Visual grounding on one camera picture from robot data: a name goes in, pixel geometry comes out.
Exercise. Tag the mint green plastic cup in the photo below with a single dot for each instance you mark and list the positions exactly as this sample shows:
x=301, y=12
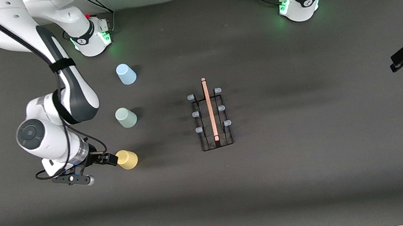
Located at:
x=126, y=117

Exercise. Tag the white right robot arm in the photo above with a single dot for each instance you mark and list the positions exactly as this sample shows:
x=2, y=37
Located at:
x=47, y=134

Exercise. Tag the yellow plastic cup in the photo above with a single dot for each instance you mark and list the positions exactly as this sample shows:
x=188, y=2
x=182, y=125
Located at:
x=128, y=159

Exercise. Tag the light blue plastic cup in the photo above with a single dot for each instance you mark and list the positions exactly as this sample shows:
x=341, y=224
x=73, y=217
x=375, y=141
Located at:
x=126, y=74

